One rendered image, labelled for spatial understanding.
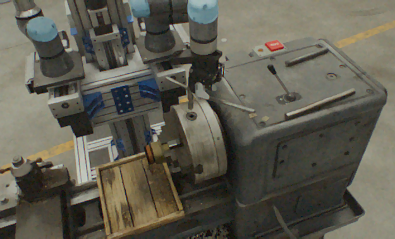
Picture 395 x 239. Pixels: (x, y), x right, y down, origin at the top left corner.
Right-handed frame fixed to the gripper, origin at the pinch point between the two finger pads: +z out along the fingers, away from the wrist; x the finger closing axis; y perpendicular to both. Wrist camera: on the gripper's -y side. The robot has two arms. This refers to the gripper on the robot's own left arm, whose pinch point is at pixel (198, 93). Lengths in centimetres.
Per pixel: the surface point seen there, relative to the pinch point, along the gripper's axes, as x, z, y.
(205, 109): 5.2, 13.4, -0.9
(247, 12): 269, 169, -123
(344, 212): 36, 80, 59
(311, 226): 20, 80, 49
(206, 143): -4.5, 17.3, 6.2
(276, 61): 42.1, 13.3, 8.2
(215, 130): 0.6, 15.4, 6.5
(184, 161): -11.5, 24.2, 1.4
